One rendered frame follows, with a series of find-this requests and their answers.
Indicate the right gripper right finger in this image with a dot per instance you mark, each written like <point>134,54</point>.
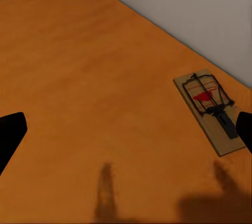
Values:
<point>244,128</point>

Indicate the cabinet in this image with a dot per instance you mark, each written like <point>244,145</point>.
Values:
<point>110,139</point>

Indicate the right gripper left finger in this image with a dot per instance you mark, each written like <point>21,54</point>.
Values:
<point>13,128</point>

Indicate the mousetrap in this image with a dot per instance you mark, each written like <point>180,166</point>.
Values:
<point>215,112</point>

